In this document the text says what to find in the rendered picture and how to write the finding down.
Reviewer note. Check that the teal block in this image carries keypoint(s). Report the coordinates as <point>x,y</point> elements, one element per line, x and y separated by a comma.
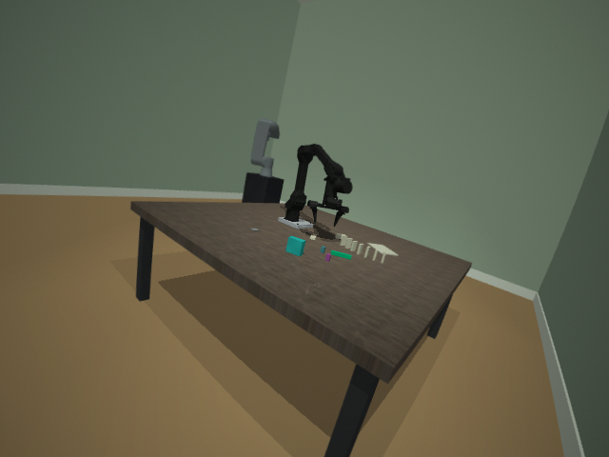
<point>295,246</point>

